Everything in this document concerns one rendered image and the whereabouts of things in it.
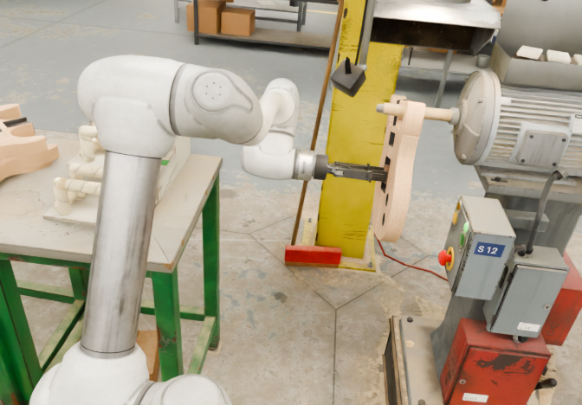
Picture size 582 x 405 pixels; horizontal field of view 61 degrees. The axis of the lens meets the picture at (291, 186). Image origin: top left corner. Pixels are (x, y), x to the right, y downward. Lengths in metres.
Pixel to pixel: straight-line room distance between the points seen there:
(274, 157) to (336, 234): 1.34
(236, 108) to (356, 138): 1.59
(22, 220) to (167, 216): 0.38
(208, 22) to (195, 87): 5.53
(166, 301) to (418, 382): 0.97
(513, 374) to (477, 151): 0.74
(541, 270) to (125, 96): 1.14
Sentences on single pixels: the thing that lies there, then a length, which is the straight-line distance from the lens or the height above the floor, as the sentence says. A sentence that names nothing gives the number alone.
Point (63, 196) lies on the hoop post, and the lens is 1.45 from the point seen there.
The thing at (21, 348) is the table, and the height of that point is 0.48.
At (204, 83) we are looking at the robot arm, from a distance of 0.83.
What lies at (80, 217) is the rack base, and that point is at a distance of 1.46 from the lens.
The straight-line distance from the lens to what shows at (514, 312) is 1.59.
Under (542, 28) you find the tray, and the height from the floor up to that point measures 1.48.
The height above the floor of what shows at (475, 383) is 0.46.
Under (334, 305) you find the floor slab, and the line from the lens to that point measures 2.52.
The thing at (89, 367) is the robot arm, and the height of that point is 0.99.
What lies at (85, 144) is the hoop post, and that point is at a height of 1.08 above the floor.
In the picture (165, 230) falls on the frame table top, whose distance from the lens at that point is 1.39.
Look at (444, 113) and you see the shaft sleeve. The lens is 1.40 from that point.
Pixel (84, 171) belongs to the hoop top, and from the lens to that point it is 1.47.
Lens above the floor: 1.75
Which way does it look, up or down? 31 degrees down
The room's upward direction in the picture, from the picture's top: 5 degrees clockwise
